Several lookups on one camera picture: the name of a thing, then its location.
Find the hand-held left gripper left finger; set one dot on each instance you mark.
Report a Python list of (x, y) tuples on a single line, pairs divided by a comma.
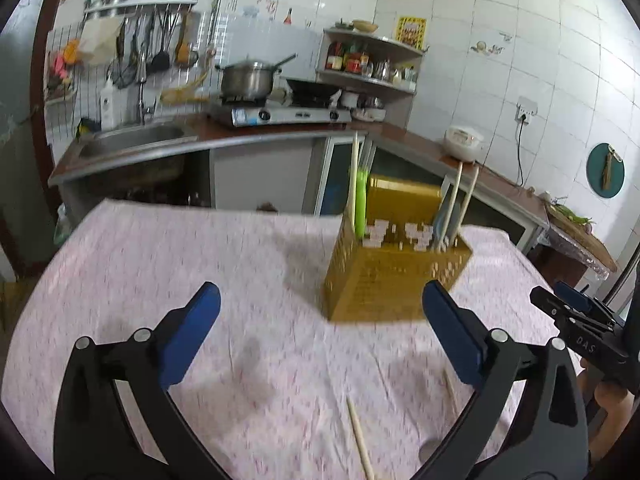
[(192, 325)]

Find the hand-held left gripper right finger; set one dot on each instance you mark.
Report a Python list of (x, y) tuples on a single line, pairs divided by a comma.
[(452, 330)]

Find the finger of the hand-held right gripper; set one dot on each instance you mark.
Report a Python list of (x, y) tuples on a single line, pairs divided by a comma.
[(555, 307), (572, 294)]

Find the yellow utensil holder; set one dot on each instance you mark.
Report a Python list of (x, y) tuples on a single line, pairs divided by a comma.
[(390, 285)]

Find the wooden chopstick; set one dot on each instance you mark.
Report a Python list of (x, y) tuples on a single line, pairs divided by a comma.
[(467, 200), (361, 440)]

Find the person's right hand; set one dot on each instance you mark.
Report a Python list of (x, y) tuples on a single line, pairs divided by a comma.
[(612, 410)]

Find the plastic-covered side table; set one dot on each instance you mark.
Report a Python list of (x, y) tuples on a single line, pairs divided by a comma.
[(560, 265)]

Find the wooden cutting board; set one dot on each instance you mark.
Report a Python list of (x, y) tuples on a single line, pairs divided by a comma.
[(585, 240)]

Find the floral tablecloth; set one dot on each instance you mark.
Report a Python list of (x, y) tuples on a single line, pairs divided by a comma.
[(200, 250)]

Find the green peppers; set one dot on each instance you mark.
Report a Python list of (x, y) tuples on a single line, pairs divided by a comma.
[(572, 215)]

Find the round green cutting board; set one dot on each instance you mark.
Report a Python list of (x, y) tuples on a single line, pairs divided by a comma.
[(595, 175)]

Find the white rice cooker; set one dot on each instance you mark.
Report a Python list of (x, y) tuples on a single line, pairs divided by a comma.
[(462, 142)]

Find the steel sink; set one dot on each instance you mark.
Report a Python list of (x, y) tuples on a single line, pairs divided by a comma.
[(135, 140)]

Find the kitchen counter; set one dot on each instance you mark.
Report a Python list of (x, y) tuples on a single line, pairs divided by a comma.
[(410, 137)]

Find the gas stove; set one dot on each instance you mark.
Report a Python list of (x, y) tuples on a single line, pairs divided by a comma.
[(280, 115)]

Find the white soap bottle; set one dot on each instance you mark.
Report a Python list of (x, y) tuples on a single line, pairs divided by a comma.
[(108, 107)]

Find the steel cooking pot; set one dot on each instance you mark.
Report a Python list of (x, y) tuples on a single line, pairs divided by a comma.
[(245, 82)]

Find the black wok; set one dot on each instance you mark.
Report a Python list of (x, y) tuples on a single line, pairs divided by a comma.
[(310, 90)]

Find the black hanging spatula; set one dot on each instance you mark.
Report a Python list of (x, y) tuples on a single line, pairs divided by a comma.
[(161, 60)]

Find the red sauce bottle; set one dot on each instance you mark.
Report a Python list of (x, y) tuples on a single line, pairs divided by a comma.
[(353, 60), (334, 57)]

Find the white hanging cloth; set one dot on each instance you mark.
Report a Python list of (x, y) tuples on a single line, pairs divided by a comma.
[(97, 42)]

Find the beige bowl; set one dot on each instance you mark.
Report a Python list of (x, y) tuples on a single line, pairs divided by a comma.
[(365, 26)]

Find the metal utensil rack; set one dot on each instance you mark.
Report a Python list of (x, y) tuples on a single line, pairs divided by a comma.
[(140, 2)]

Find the white wall outlet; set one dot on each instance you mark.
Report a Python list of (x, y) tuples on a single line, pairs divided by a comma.
[(527, 107)]

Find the corner wall shelf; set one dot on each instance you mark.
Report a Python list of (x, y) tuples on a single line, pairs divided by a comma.
[(370, 82)]

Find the wall stickers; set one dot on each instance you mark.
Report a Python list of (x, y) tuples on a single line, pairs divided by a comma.
[(487, 46)]

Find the yellow wall poster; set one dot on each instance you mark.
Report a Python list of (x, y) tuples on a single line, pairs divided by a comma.
[(411, 32)]

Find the metal wall pipe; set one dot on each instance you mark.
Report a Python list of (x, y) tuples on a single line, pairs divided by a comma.
[(218, 0)]

